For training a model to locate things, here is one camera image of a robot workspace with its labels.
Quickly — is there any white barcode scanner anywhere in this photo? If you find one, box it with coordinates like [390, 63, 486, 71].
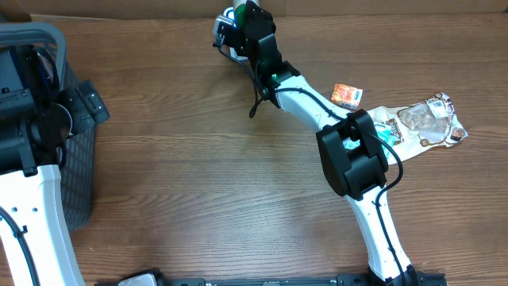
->
[223, 6, 248, 61]

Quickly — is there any orange tissue pack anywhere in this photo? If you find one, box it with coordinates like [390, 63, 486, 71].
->
[330, 83, 363, 110]

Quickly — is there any Kleenex tissue pack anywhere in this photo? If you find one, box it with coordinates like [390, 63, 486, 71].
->
[374, 122, 395, 147]

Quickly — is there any brown cardboard back panel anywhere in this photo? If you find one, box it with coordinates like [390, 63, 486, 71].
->
[1, 0, 507, 21]

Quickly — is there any grey plastic mesh basket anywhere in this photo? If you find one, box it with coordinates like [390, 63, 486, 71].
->
[1, 22, 98, 230]

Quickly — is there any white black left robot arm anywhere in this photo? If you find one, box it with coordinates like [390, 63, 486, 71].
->
[1, 44, 110, 285]

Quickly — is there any green lid jar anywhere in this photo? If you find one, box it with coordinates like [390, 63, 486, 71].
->
[233, 0, 261, 28]

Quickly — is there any teal packet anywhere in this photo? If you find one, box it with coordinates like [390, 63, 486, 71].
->
[343, 138, 361, 150]

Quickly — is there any clear dried mushroom bag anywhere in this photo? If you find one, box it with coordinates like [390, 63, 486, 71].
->
[397, 93, 468, 147]

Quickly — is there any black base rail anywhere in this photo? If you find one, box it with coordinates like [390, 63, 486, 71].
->
[95, 268, 448, 286]

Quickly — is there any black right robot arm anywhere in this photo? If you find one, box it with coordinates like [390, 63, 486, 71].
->
[214, 1, 419, 285]

